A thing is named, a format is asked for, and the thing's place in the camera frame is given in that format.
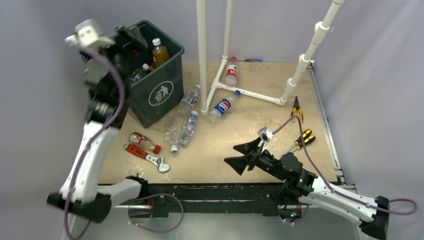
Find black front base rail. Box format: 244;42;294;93
140;182;297;218

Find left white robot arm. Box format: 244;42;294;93
47;19;149;223

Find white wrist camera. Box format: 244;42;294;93
64;19;116;51
258;127;274;152

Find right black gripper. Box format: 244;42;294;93
224;135;286;181

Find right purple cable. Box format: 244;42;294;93
271;115;418;216

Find blue label water bottle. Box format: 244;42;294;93
130;63;150;85

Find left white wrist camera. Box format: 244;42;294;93
64;19;116;51

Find small pepsi bottle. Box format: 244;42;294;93
207;90;241;123

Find red cap tea bottle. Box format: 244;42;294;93
128;132;162;155

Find yellow red tea bottle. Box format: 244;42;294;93
152;38;171;66

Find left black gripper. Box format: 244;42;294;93
81;26;147;96

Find red handle adjustable wrench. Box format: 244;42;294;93
122;142;171;173

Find clear bottle white cap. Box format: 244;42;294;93
179;110;198;148

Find crushed clear bottle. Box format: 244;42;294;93
164;112;178;154

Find red label water bottle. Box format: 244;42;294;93
224;57;239;87

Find clear bottle near bin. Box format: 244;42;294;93
178;84;201;113

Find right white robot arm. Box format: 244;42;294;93
224;138;390;240

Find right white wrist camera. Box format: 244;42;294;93
258;127;274;152

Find purple cable loop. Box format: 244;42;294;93
127;193;185;235

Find white PVC pipe frame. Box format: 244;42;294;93
196;0;345;116

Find yellow handle pliers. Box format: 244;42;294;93
291;95;304;123

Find dark green trash bin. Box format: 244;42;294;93
81;20;185;129

